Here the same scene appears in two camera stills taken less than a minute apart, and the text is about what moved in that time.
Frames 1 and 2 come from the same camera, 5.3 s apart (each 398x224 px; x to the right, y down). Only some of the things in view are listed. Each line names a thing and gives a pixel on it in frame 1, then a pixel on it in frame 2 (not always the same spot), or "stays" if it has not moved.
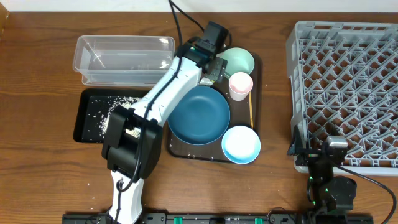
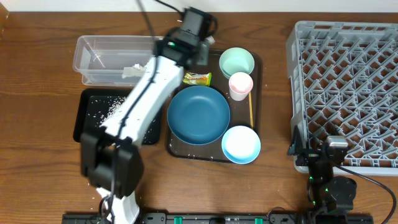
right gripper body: x=309 y=155 stays
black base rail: x=223 y=218 stays
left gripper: x=219 y=68 -> x=198 y=53
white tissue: x=204 y=81 -> x=135 y=70
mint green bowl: x=239 y=60 stays
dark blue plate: x=202 y=118 stays
